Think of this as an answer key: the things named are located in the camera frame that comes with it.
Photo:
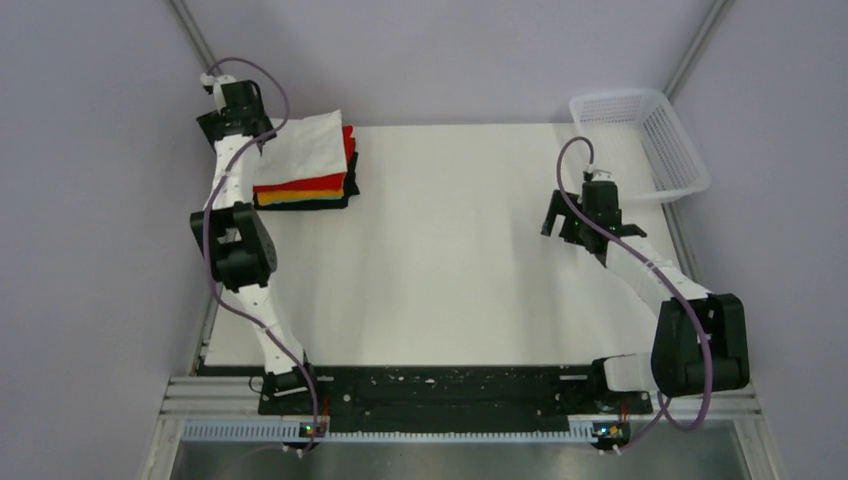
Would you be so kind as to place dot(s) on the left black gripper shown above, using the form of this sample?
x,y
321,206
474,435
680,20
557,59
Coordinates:
x,y
209,121

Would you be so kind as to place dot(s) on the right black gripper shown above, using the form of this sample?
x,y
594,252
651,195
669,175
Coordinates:
x,y
559,207

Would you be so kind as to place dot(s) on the white t shirt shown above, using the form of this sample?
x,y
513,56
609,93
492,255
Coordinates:
x,y
303,149

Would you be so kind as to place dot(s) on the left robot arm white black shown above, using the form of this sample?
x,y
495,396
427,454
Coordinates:
x,y
238,251

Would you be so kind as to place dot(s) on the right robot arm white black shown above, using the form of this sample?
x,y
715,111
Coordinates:
x,y
700,338

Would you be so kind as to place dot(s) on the yellow folded t shirt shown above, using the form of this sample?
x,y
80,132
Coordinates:
x,y
266,198

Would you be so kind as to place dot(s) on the white plastic basket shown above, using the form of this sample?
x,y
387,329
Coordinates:
x,y
639,139

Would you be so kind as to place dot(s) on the red folded t shirt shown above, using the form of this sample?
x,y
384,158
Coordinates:
x,y
331,182

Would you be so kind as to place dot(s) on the black folded t shirt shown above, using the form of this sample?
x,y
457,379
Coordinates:
x,y
349,189

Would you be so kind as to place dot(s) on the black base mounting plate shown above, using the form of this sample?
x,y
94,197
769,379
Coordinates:
x,y
446,399

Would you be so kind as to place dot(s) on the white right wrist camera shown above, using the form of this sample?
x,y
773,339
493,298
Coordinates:
x,y
594,174

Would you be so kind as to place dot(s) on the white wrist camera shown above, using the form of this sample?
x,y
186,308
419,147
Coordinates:
x,y
594,174
210,81

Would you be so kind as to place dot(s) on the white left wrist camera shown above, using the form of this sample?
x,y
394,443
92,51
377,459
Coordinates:
x,y
210,81

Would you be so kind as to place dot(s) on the white slotted cable duct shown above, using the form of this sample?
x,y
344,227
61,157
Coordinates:
x,y
299,432

